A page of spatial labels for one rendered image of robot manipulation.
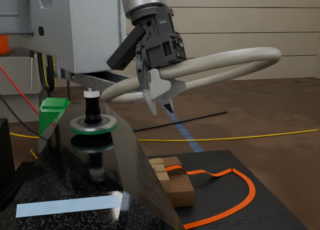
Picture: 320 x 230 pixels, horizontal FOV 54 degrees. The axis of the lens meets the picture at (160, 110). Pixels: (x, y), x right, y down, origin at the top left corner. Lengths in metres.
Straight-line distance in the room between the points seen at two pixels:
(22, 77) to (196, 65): 3.64
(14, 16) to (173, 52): 1.37
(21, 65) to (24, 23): 2.27
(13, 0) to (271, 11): 5.92
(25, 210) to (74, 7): 0.74
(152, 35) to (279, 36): 6.71
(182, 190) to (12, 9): 1.56
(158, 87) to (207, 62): 0.11
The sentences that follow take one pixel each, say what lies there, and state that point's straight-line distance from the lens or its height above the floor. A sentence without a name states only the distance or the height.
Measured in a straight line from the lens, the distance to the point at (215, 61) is 0.64.
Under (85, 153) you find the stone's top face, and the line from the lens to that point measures 1.30.
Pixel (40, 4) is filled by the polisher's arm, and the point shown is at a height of 1.38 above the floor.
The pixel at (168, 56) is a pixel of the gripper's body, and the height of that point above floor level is 1.26.
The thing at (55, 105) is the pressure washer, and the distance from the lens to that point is 3.04.
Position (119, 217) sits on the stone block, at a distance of 1.01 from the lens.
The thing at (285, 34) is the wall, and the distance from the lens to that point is 7.38.
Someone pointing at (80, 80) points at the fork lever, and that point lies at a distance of 1.39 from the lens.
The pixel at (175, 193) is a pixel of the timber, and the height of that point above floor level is 0.13.
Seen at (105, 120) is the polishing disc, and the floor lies 0.86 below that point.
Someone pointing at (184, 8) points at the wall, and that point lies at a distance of 6.45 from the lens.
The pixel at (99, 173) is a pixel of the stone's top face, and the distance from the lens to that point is 1.14.
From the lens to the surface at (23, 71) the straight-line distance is 4.16.
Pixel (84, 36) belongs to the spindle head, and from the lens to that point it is 1.30.
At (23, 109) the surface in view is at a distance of 4.41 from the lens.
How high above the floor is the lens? 1.33
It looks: 17 degrees down
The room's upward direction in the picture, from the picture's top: straight up
